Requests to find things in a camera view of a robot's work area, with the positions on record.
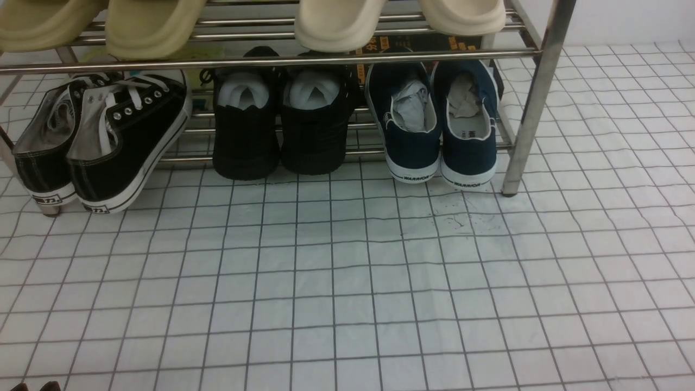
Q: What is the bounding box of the right black shoe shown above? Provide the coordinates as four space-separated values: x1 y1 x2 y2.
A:
280 64 360 175

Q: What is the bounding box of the olive slipper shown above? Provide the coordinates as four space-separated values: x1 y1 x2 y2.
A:
1 1 109 53
105 1 207 60

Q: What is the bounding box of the dark printed box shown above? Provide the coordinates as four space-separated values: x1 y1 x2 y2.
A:
349 33 504 98

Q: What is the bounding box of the black canvas sneaker with laces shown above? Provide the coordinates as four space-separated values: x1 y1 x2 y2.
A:
66 70 193 215

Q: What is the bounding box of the black canvas sneaker far left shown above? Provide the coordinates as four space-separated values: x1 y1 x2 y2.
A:
12 72 123 207

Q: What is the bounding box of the cream slipper right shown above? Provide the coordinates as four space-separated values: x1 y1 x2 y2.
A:
419 1 506 36

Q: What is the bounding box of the cream slipper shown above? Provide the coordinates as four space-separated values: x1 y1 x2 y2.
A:
294 1 386 53
419 1 506 36

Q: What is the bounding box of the left black shoe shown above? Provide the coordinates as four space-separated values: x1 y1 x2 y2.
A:
212 65 281 181

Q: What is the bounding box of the metal shoe rack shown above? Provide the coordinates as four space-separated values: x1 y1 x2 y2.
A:
2 1 575 216

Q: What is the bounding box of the black shoe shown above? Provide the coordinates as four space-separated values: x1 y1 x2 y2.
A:
212 65 281 181
280 64 360 175

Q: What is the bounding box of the navy slip-on shoe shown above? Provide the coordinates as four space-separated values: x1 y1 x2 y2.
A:
364 62 441 185
431 60 501 190

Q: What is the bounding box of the olive slipper far left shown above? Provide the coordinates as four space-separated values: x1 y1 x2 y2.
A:
1 1 109 53

